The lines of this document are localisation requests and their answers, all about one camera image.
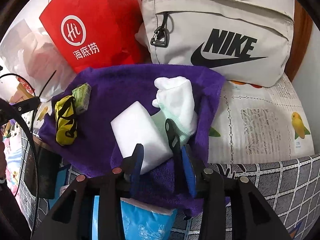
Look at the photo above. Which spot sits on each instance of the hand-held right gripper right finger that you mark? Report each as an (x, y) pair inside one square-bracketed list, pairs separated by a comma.
[(188, 170)]

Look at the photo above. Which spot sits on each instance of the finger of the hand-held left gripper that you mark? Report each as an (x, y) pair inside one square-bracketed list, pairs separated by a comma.
[(26, 104)]

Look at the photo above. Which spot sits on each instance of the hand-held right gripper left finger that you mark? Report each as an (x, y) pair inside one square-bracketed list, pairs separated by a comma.
[(136, 175)]

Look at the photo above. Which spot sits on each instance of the yellow black pouch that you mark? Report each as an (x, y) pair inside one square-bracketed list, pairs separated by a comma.
[(63, 122)]

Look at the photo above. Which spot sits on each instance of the white sponge block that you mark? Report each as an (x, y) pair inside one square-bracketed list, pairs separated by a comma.
[(135, 127)]

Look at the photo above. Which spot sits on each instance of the small green tissue packet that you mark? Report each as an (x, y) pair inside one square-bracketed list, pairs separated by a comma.
[(81, 96)]

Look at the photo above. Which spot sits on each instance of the person's left forearm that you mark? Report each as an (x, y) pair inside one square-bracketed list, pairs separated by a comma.
[(1, 160)]

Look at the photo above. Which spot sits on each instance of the blue tissue pack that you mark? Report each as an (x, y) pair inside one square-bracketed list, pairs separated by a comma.
[(145, 220)]

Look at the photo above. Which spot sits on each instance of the white plastic shopping bag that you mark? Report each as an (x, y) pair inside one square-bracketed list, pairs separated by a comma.
[(22, 55)]

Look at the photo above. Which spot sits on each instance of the dark tea tin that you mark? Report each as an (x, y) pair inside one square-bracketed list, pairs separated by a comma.
[(42, 167)]

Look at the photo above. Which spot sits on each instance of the purple towel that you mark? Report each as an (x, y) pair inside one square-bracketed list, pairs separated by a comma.
[(107, 85)]

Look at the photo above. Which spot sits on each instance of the grey checked blanket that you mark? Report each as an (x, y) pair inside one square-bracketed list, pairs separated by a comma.
[(275, 180)]

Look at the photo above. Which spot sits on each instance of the bird print bedsheet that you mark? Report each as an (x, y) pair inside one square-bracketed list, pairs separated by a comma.
[(262, 110)]

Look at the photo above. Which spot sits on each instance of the red paper bag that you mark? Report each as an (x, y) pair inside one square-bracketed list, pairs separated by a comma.
[(100, 17)]

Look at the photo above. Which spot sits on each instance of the grey waist bag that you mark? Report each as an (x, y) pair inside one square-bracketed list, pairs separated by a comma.
[(225, 10)]

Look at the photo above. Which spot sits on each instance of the wooden door frame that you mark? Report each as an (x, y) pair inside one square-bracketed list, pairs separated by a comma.
[(302, 37)]

